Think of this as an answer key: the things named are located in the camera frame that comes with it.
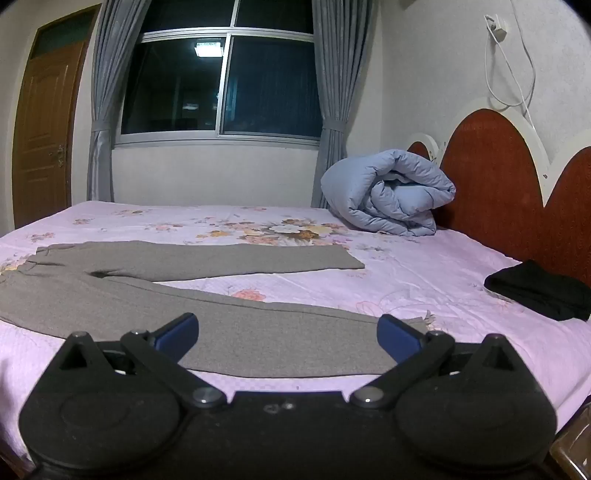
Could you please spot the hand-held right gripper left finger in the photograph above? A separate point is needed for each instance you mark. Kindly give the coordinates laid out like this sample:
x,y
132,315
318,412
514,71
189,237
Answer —
x,y
179,330

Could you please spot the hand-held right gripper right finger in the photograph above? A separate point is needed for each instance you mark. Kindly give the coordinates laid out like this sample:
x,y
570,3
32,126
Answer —
x,y
396,333

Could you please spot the grey pants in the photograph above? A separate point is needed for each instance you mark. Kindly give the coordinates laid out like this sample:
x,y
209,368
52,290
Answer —
x,y
138,286

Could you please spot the bed with pink floral sheet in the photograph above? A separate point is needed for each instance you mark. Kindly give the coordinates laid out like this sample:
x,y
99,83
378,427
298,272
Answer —
x,y
415,277

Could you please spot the light blue rolled quilt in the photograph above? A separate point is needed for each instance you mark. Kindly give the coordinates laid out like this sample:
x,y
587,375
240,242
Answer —
x,y
392,194

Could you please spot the black folded cloth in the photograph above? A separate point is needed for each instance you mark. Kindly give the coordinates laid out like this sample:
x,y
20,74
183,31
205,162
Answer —
x,y
540,288

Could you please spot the red and white headboard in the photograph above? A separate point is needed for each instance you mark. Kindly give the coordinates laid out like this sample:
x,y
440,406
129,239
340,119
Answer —
x,y
498,184

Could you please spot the brown wooden furniture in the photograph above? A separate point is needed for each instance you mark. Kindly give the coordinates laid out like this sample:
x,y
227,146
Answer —
x,y
575,447

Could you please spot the grey curtain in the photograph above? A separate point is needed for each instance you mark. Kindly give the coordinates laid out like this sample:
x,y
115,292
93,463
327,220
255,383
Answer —
x,y
337,92
104,101

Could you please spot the brown wooden door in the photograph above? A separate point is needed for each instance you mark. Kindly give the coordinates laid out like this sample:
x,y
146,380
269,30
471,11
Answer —
x,y
44,124

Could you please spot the sliding glass window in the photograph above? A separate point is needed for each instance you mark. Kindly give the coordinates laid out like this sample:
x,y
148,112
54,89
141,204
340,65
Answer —
x,y
221,74

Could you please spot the white wall charger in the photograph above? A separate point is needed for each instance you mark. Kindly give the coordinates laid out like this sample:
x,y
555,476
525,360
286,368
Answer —
x,y
495,23

